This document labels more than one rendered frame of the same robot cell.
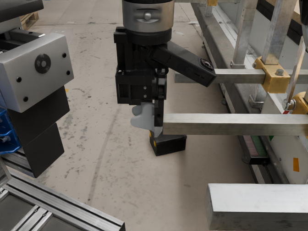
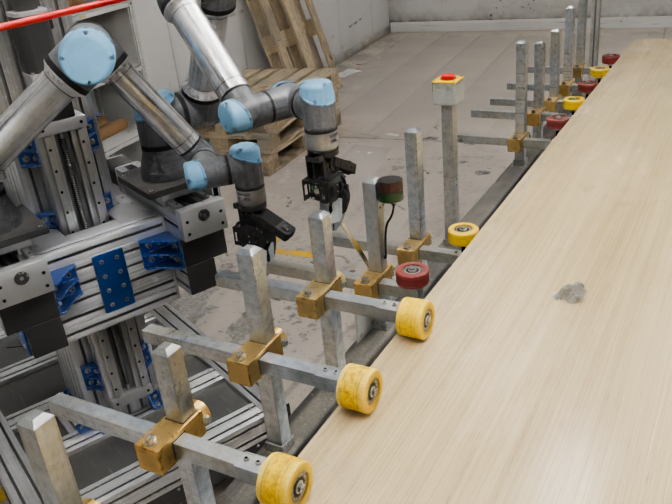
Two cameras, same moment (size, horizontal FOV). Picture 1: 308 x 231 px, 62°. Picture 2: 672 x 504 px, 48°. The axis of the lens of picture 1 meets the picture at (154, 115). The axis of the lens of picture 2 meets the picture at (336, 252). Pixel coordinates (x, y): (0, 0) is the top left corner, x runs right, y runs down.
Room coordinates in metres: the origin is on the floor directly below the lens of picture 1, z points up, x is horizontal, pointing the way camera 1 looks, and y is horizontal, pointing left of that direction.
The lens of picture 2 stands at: (-1.05, -1.07, 1.74)
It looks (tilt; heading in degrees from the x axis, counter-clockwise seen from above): 26 degrees down; 30
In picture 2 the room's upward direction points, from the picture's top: 6 degrees counter-clockwise
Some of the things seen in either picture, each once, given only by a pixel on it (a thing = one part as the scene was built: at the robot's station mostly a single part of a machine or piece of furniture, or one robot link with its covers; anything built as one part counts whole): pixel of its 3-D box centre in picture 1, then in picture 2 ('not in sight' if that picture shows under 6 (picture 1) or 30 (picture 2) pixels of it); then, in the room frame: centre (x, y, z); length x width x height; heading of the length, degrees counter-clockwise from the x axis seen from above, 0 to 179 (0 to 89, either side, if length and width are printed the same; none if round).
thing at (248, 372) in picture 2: not in sight; (258, 354); (-0.09, -0.31, 0.95); 0.14 x 0.06 x 0.05; 179
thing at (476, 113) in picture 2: not in sight; (523, 116); (1.89, -0.29, 0.83); 0.44 x 0.03 x 0.04; 89
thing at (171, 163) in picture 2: not in sight; (164, 157); (0.49, 0.37, 1.09); 0.15 x 0.15 x 0.10
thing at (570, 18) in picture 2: not in sight; (568, 60); (2.43, -0.35, 0.93); 0.04 x 0.04 x 0.48; 89
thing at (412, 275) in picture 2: not in sight; (413, 288); (0.39, -0.43, 0.85); 0.08 x 0.08 x 0.11
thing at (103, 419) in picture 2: not in sight; (160, 437); (-0.36, -0.29, 0.95); 0.50 x 0.04 x 0.04; 89
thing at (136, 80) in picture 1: (144, 65); (253, 223); (0.39, 0.02, 0.97); 0.09 x 0.08 x 0.12; 89
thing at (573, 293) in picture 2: not in sight; (572, 289); (0.39, -0.80, 0.91); 0.09 x 0.07 x 0.02; 155
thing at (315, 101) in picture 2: not in sight; (317, 105); (0.35, -0.24, 1.30); 0.09 x 0.08 x 0.11; 65
